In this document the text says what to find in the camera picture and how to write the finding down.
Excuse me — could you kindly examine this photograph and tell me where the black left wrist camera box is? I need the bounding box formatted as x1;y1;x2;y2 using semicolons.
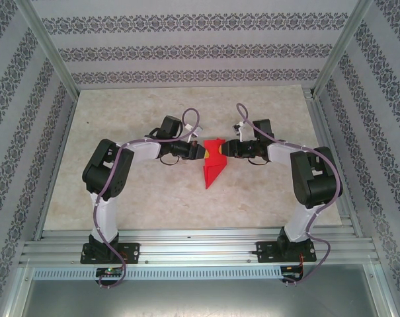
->
161;115;183;139

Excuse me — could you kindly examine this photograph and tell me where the purple cable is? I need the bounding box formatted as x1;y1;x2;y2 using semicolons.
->
235;103;340;288
93;108;202;291

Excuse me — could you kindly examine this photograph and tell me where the aluminium frame post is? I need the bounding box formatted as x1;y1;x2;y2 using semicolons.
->
363;264;400;317
1;259;35;317
310;0;376;100
19;0;80;98

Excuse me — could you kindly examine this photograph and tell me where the thin black cable loop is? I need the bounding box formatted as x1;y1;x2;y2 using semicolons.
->
247;154;270;166
159;154;181;166

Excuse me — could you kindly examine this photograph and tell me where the aluminium mounting rail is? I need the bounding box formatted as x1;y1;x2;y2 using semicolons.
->
19;227;382;267

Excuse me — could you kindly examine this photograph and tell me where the slotted grey cable duct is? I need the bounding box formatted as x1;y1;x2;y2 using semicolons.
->
32;266;283;281

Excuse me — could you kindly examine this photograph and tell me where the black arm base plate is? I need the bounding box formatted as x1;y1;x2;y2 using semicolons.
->
256;240;317;264
81;242;141;265

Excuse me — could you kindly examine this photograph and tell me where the grey metal sheet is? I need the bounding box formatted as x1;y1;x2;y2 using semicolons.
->
20;279;391;317

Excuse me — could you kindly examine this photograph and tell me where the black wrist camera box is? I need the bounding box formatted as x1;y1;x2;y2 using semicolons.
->
252;118;276;141
161;115;183;139

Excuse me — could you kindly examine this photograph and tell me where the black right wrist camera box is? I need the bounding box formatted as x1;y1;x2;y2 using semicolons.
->
252;118;276;141

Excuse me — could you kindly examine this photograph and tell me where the small circuit board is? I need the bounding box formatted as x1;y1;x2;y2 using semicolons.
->
280;265;305;281
96;267;124;278

